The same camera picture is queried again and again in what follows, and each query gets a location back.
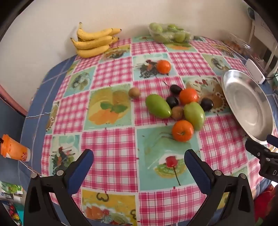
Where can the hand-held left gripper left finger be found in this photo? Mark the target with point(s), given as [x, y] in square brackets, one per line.
[80, 171]

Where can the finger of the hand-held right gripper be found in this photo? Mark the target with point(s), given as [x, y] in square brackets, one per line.
[256, 149]
[272, 139]

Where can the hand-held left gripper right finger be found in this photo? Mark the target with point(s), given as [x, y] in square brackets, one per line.
[197, 171]

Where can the orange tangerine with stem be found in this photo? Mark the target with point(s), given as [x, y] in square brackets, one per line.
[182, 131]

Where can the round metal plate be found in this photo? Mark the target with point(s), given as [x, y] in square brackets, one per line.
[245, 104]

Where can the green mango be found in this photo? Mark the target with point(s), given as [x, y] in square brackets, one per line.
[157, 106]
[194, 116]

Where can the brown kiwi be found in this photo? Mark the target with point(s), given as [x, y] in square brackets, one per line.
[134, 93]
[177, 112]

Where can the dark purple plum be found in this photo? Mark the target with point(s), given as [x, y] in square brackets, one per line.
[172, 101]
[175, 89]
[206, 104]

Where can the red cloth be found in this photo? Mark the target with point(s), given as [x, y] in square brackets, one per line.
[263, 202]

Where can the pink checkered picture tablecloth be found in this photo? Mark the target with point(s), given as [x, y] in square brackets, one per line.
[108, 152]

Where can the white power adapter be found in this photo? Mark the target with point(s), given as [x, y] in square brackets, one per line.
[255, 71]

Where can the orange drink cup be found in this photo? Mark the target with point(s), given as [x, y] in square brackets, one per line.
[13, 150]

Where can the green package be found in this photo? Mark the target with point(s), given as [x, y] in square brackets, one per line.
[10, 187]

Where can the colourful toy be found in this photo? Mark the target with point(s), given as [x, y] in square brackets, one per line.
[13, 213]

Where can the pink board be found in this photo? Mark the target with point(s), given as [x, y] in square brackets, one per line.
[13, 102]

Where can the clear box of longans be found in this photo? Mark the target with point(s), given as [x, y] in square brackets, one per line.
[236, 44]

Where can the teal cloth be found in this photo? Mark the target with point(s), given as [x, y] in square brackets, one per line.
[252, 13]

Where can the yellow banana bunch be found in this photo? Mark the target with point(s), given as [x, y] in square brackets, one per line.
[93, 44]

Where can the clear tray of green jujubes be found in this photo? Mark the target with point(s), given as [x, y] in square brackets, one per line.
[169, 34]

